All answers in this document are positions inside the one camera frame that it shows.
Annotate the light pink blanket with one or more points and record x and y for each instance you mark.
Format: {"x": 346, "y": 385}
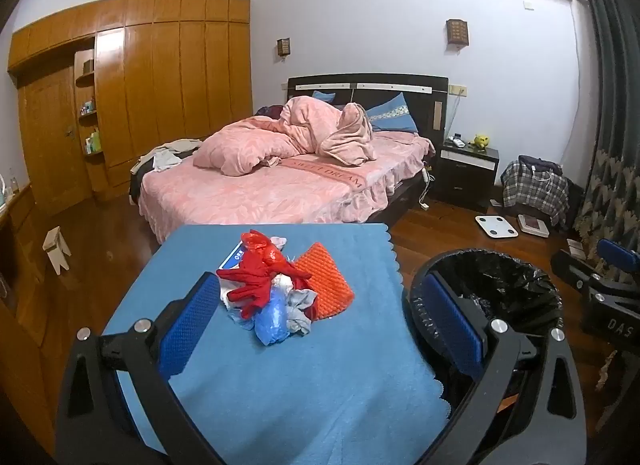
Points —
{"x": 350, "y": 140}

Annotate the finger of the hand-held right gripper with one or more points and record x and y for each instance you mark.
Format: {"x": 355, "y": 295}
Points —
{"x": 570, "y": 265}
{"x": 620, "y": 252}

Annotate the red fleece cloth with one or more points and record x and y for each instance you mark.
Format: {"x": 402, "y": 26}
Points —
{"x": 250, "y": 290}

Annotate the white power strip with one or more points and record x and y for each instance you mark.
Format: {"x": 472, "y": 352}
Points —
{"x": 425, "y": 176}

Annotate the white flat box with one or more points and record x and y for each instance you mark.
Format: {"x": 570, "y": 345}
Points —
{"x": 575, "y": 248}

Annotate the large wall lamp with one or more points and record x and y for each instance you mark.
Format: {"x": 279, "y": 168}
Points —
{"x": 457, "y": 33}

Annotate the wooden sideboard cabinet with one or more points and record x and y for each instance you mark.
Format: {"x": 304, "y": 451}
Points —
{"x": 20, "y": 245}

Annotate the dark clothes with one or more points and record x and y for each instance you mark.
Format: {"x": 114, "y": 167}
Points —
{"x": 267, "y": 111}

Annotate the white and blue box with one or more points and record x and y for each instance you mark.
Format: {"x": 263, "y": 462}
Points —
{"x": 232, "y": 257}

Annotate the small wall lamp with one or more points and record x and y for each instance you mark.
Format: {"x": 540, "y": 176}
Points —
{"x": 283, "y": 46}

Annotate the blue plastic bag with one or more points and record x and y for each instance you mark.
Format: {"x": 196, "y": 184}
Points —
{"x": 272, "y": 320}

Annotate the small shelf bottles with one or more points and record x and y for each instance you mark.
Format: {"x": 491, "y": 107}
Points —
{"x": 88, "y": 107}

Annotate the dark nightstand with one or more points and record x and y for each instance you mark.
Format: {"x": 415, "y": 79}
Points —
{"x": 465, "y": 180}

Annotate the small pale stool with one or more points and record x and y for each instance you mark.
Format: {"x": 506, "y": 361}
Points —
{"x": 55, "y": 245}

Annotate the white crumpled tissue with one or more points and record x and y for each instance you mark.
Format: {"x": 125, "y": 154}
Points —
{"x": 280, "y": 243}

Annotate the white remote control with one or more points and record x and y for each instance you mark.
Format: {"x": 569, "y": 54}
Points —
{"x": 456, "y": 141}

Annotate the white bathroom scale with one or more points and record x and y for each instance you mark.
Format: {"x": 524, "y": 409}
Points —
{"x": 492, "y": 226}

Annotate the dark green patterned curtain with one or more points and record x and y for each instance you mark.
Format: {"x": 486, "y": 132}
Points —
{"x": 610, "y": 95}

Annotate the orange foam net sheet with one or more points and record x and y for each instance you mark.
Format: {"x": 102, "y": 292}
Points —
{"x": 327, "y": 280}

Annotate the small blue pillow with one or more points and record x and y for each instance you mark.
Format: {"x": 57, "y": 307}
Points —
{"x": 324, "y": 96}

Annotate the blue fleece table cloth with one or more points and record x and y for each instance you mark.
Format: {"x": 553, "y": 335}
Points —
{"x": 300, "y": 395}

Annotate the yellow plush toy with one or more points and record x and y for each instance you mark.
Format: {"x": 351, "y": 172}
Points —
{"x": 481, "y": 141}

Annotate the wall socket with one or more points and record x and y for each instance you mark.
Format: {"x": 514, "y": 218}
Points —
{"x": 458, "y": 90}

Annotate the pink duvet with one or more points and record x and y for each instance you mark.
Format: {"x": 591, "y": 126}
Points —
{"x": 235, "y": 145}

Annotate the grey cloth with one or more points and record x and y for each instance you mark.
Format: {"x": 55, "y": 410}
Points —
{"x": 300, "y": 312}

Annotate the black round bin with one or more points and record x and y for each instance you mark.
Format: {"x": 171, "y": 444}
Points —
{"x": 417, "y": 275}

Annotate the clear glass cups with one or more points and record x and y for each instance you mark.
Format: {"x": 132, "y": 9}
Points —
{"x": 14, "y": 181}

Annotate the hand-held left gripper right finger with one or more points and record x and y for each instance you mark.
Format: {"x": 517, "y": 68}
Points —
{"x": 452, "y": 325}

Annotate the large blue pillow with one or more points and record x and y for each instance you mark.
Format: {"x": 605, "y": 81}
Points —
{"x": 395, "y": 115}

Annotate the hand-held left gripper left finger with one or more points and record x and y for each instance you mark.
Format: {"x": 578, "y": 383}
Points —
{"x": 190, "y": 325}

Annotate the wooden door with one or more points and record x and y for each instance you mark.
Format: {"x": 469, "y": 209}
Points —
{"x": 50, "y": 145}

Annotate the plaid cloth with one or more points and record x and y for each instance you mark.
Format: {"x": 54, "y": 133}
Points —
{"x": 530, "y": 190}

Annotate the green bottle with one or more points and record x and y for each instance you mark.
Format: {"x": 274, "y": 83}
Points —
{"x": 93, "y": 142}

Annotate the wooden wardrobe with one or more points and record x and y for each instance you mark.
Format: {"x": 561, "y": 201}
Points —
{"x": 165, "y": 95}

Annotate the dark bag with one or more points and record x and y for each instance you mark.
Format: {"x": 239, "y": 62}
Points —
{"x": 540, "y": 164}

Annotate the pile of light clothes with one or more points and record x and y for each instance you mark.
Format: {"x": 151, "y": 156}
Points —
{"x": 167, "y": 157}

